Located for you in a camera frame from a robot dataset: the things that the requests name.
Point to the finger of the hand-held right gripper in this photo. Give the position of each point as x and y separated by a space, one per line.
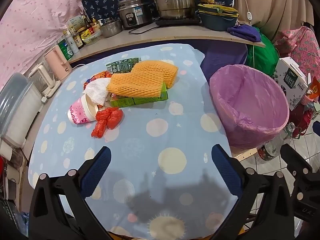
297 160

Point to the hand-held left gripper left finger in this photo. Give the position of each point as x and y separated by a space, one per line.
97 170

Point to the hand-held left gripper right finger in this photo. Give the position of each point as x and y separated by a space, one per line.
225 170

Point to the red plastic bag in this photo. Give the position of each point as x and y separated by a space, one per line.
110 118

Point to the pink paper cup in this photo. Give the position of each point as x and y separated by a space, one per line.
80 112

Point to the purple trash bin with liner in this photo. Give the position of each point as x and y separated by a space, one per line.
250 100

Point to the white tissue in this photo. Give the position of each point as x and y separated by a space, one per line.
97 91

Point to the orange foam fruit net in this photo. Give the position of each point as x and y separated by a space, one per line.
160 68
135 85

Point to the clear glass bottle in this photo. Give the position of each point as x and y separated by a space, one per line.
272 147

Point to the orange packet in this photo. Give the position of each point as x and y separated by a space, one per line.
313 88

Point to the light green cardboard box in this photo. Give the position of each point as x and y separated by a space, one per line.
142 101

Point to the white power adapter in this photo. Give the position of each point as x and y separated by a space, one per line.
44 99

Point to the large orange plastic bag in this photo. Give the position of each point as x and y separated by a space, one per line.
101 75

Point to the plastic container with grey lid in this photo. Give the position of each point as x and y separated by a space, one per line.
20 110

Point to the white tabletop appliance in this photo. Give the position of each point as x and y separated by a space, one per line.
42 80

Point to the dark green drink carton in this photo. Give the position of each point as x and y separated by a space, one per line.
120 66

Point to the green plastic bag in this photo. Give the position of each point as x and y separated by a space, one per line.
262 55

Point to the pink electric kettle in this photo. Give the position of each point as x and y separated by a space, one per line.
56 65

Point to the purple table cover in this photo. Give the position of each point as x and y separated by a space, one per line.
225 55

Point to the pink floral cloth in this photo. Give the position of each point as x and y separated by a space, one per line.
305 45

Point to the green canister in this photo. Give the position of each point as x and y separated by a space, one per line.
63 51

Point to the white bottle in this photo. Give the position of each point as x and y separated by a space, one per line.
71 45

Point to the dark sauce bottle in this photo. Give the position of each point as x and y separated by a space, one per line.
78 41

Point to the purple towel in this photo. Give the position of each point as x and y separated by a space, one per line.
245 32

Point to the small steel pot with lid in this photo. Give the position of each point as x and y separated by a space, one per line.
110 28

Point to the white box with green print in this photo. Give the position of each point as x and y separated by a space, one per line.
75 23

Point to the black induction cooker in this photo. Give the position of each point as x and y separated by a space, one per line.
180 22

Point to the beige curtain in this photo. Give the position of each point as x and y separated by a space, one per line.
280 2

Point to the steel rice cooker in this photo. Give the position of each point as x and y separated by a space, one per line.
135 15

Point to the pink dotted curtain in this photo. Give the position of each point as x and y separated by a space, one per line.
32 22

